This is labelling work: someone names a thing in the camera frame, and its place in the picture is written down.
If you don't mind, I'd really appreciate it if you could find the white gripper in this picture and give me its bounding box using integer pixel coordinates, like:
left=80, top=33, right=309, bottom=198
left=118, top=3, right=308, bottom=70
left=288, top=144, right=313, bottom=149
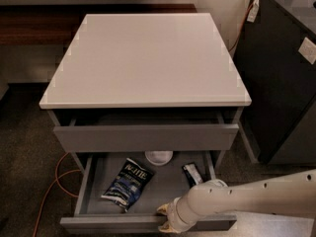
left=157, top=197, right=198, bottom=233

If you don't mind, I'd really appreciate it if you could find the grey drawer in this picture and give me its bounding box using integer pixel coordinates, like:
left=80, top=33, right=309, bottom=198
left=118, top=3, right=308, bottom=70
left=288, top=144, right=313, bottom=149
left=52, top=111, right=240, bottom=154
left=59, top=150, right=238, bottom=235

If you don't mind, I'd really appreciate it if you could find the blue chip bag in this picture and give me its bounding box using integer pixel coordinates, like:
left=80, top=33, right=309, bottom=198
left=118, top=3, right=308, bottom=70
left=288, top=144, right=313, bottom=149
left=101, top=158, right=154, bottom=212

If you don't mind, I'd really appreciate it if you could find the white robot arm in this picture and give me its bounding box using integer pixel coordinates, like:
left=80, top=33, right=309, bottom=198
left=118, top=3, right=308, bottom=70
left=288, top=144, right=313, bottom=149
left=157, top=170, right=316, bottom=233

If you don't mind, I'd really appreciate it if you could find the grey top drawer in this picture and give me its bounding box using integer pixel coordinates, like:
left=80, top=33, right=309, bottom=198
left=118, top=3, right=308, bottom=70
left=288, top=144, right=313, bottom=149
left=52, top=111, right=240, bottom=154

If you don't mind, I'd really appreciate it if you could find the grey drawer cabinet white top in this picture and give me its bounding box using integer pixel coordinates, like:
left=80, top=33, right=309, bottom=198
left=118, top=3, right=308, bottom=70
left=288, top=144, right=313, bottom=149
left=39, top=12, right=253, bottom=170

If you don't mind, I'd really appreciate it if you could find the small black snack packet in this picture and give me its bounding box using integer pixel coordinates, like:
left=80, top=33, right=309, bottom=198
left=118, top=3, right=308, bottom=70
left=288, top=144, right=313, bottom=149
left=182, top=163, right=203, bottom=188

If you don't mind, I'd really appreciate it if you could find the white round bowl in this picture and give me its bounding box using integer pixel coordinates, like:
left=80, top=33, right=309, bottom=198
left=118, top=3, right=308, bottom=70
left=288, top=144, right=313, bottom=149
left=145, top=151, right=173, bottom=166

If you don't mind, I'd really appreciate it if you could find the black side cabinet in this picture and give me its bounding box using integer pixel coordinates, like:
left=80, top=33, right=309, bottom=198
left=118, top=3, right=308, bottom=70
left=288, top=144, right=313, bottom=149
left=234, top=0, right=316, bottom=165

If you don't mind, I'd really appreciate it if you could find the dark wooden bench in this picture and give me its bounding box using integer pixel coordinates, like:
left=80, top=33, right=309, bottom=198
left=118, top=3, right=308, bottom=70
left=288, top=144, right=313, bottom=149
left=0, top=4, right=197, bottom=45

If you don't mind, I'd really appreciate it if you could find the orange cable on floor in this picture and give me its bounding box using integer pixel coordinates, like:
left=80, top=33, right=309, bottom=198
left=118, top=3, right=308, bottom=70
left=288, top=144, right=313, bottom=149
left=32, top=152, right=82, bottom=237

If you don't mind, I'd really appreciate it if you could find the white wall outlet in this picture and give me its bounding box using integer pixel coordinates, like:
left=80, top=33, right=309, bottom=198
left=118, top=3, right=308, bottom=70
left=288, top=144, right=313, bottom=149
left=298, top=38, right=316, bottom=64

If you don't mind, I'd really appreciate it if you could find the white cable tag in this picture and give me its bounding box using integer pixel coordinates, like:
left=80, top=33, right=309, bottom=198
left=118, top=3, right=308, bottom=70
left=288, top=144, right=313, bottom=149
left=247, top=0, right=260, bottom=23

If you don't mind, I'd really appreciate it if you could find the orange cable on wall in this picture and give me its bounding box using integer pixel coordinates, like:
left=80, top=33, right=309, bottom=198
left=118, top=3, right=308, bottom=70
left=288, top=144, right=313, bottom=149
left=228, top=0, right=316, bottom=53

